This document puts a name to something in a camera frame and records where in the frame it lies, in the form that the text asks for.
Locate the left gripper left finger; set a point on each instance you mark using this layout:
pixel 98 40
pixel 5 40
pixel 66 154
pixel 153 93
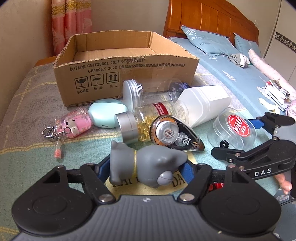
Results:
pixel 63 200

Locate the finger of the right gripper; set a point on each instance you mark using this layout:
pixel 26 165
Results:
pixel 245 152
pixel 270 120

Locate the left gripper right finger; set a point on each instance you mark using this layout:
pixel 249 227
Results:
pixel 241 208

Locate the mint green earbuds case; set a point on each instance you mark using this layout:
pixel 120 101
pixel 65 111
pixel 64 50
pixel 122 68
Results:
pixel 102 112

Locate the red toy train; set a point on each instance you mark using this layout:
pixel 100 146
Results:
pixel 215 186

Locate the clear round box red label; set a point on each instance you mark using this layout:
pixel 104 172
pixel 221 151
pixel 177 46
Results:
pixel 232 130

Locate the blue bed sheet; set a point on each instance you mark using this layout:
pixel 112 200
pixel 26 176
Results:
pixel 244 83

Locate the pink white blanket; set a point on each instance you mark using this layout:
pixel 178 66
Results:
pixel 269 71

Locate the patterned table blanket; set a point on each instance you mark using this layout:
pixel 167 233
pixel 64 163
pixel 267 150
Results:
pixel 26 155

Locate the crumpled grey cloth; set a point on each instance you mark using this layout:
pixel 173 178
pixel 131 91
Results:
pixel 239 60

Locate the large white plastic bottle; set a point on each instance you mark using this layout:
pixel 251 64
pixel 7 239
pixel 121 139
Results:
pixel 203 103

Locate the blue pillow far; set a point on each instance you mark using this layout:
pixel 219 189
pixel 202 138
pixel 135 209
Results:
pixel 243 45

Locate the blue pillow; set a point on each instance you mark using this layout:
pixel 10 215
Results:
pixel 243 45
pixel 210 43

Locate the blue pillow near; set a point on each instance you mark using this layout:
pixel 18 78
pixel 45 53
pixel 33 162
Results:
pixel 210 43

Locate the correction tape dispenser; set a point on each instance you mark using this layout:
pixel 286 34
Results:
pixel 168 131

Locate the clear jar with gold capsules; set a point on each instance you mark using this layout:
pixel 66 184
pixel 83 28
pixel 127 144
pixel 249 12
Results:
pixel 135 125

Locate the wooden bed headboard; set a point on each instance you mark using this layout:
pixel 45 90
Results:
pixel 220 17

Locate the empty clear plastic jar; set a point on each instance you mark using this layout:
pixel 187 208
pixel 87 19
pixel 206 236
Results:
pixel 137 93

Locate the open cardboard box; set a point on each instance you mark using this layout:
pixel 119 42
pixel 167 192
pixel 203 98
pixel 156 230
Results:
pixel 94 66

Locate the pink floral curtain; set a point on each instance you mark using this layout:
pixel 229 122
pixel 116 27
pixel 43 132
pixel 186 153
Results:
pixel 69 17

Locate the pink cat keychain bottle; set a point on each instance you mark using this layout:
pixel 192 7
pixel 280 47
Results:
pixel 69 126

